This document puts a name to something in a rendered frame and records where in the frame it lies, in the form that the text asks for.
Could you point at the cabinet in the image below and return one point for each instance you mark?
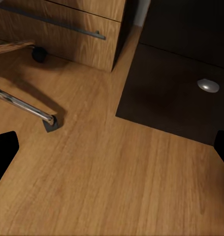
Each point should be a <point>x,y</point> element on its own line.
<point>176,79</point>
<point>89,32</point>

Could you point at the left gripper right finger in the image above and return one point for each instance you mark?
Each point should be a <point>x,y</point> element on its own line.
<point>219,144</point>

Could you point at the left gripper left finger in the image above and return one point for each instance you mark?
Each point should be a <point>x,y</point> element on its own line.
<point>9,146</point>

